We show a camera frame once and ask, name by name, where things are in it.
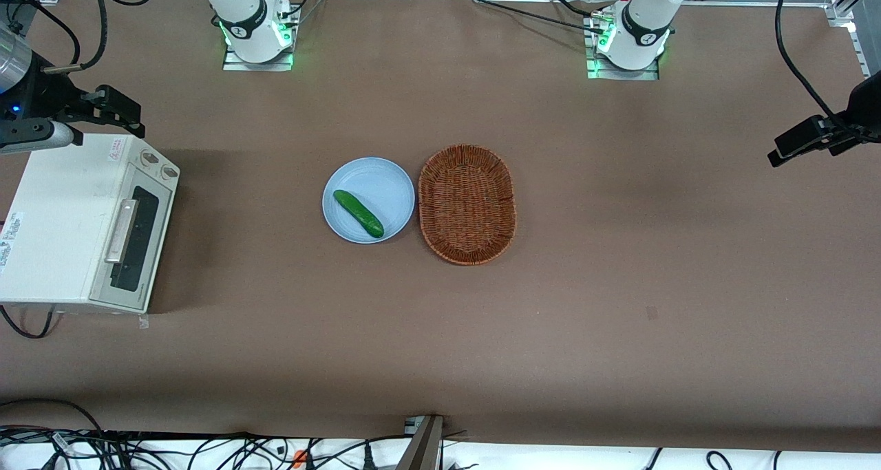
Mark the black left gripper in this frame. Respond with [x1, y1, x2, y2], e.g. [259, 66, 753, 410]
[767, 70, 881, 169]

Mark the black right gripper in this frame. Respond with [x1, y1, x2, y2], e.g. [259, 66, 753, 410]
[0, 52, 147, 140]

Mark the white toaster oven body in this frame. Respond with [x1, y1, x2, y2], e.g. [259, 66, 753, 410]
[0, 133, 181, 317]

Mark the oven door with glass window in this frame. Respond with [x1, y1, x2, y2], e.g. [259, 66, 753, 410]
[89, 178, 173, 313]

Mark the printed sticker on oven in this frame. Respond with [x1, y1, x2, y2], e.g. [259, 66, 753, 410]
[0, 211, 25, 267]

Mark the green cucumber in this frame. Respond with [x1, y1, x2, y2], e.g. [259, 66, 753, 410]
[333, 189, 385, 239]

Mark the light blue round plate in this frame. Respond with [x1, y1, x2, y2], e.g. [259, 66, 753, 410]
[321, 156, 416, 245]

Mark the oval woven wicker basket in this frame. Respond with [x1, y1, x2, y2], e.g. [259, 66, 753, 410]
[418, 144, 518, 267]

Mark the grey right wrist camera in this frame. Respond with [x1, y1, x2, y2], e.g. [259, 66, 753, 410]
[0, 120, 75, 156]

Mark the silver oven door handle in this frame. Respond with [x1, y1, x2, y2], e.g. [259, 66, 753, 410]
[103, 198, 140, 265]

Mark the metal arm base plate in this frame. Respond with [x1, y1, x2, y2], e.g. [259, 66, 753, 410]
[586, 10, 661, 81]
[221, 8, 298, 72]

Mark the black oven power cable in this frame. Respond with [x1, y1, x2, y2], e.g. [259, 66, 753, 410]
[0, 304, 57, 340]

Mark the dark metal camera stand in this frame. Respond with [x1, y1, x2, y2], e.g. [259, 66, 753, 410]
[396, 414, 445, 470]

